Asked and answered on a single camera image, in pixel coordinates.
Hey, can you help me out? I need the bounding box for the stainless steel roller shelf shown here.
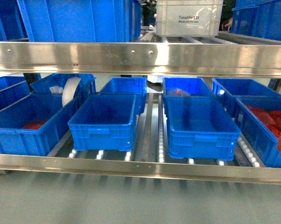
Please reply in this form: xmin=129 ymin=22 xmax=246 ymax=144
xmin=0 ymin=33 xmax=281 ymax=184

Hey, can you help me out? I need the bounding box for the far right blue bin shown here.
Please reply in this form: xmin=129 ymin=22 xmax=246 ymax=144
xmin=234 ymin=98 xmax=281 ymax=168

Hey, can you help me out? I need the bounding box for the blue bin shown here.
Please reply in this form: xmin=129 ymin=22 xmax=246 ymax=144
xmin=163 ymin=96 xmax=242 ymax=161
xmin=163 ymin=77 xmax=216 ymax=98
xmin=0 ymin=94 xmax=81 ymax=156
xmin=99 ymin=77 xmax=147 ymax=114
xmin=68 ymin=94 xmax=137 ymax=152
xmin=234 ymin=98 xmax=281 ymax=168

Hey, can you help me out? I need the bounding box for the front right blue bin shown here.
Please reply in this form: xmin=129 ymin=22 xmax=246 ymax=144
xmin=163 ymin=96 xmax=242 ymax=161

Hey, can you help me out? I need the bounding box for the rear right blue bin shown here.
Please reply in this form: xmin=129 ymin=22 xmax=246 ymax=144
xmin=163 ymin=77 xmax=216 ymax=98

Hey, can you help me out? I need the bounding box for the white translucent storage tote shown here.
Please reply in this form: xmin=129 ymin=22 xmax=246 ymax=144
xmin=156 ymin=0 xmax=223 ymax=37

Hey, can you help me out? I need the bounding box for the rear left blue bin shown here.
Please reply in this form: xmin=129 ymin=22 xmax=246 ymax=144
xmin=99 ymin=77 xmax=147 ymax=114

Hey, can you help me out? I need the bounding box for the front left blue bin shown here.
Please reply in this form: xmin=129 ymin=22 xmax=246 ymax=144
xmin=68 ymin=94 xmax=137 ymax=152

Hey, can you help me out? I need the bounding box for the far left blue bin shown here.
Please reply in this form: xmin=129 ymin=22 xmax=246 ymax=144
xmin=0 ymin=94 xmax=81 ymax=156

